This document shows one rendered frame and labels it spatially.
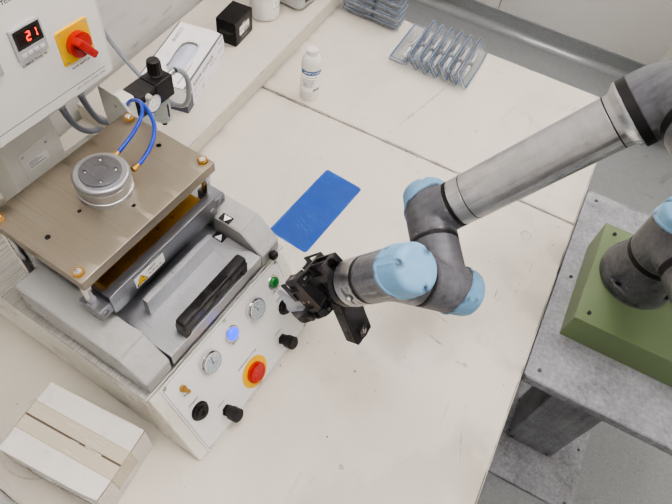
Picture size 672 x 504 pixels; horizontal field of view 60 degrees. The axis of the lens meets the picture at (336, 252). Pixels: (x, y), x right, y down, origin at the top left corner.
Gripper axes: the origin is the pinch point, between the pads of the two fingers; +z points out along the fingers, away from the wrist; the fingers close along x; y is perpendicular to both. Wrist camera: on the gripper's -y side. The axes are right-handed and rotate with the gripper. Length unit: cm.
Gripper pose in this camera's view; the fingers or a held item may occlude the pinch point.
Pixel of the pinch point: (294, 306)
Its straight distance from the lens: 106.7
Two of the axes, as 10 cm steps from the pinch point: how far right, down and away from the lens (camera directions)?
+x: -5.3, 6.7, -5.2
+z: -5.6, 1.8, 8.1
